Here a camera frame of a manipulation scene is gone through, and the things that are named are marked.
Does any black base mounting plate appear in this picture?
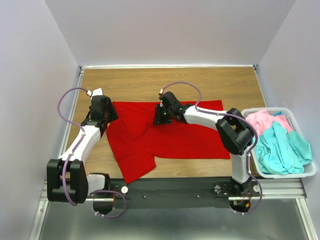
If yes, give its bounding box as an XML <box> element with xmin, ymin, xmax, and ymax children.
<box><xmin>88</xmin><ymin>177</ymin><xmax>260</xmax><ymax>210</ymax></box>

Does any red t shirt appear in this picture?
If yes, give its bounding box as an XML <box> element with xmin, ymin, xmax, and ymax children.
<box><xmin>106</xmin><ymin>101</ymin><xmax>230</xmax><ymax>184</ymax></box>

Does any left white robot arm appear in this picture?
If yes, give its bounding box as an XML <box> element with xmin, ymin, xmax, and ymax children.
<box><xmin>46</xmin><ymin>95</ymin><xmax>118</xmax><ymax>206</ymax></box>

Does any turquoise t shirt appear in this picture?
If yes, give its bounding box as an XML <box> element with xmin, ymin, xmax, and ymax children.
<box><xmin>254</xmin><ymin>121</ymin><xmax>313</xmax><ymax>175</ymax></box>

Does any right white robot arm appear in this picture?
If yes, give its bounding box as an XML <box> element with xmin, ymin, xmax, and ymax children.
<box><xmin>153</xmin><ymin>89</ymin><xmax>254</xmax><ymax>196</ymax></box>

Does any pink t shirt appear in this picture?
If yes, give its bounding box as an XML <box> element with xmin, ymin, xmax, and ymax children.
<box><xmin>245</xmin><ymin>109</ymin><xmax>293</xmax><ymax>136</ymax></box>

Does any white plastic laundry basket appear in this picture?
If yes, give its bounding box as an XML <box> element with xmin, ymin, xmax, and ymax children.
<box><xmin>242</xmin><ymin>107</ymin><xmax>317</xmax><ymax>179</ymax></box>

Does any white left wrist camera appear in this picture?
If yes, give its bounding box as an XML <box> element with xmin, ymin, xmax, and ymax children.
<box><xmin>86</xmin><ymin>88</ymin><xmax>103</xmax><ymax>97</ymax></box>

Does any aluminium frame rail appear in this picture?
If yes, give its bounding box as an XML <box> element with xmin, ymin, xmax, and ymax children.
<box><xmin>39</xmin><ymin>178</ymin><xmax>307</xmax><ymax>201</ymax></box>

